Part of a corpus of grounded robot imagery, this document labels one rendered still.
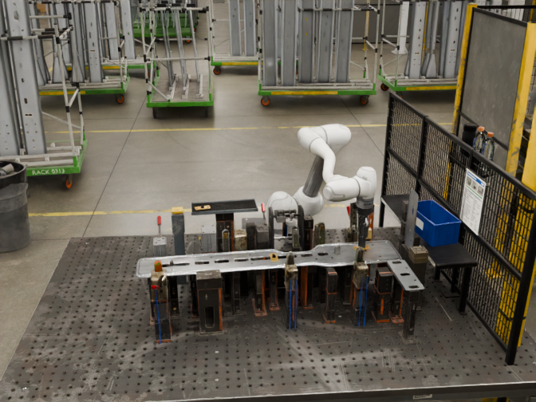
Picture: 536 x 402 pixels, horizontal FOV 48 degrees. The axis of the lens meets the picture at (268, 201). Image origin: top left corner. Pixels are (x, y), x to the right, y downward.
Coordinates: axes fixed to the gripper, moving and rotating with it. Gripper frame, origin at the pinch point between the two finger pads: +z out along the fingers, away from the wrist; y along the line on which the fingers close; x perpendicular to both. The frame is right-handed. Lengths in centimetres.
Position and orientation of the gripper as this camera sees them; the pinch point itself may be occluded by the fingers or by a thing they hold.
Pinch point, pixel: (361, 241)
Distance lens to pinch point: 323.9
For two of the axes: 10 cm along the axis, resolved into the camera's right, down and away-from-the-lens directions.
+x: 9.9, -0.6, 1.3
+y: 1.5, 4.0, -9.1
